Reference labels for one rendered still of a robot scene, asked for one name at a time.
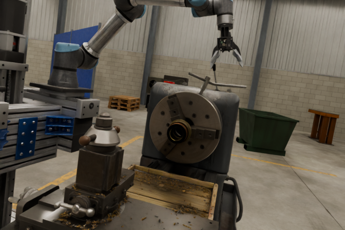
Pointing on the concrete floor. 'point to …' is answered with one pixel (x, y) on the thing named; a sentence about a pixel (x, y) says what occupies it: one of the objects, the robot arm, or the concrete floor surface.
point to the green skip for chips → (264, 131)
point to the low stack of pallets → (124, 102)
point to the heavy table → (323, 126)
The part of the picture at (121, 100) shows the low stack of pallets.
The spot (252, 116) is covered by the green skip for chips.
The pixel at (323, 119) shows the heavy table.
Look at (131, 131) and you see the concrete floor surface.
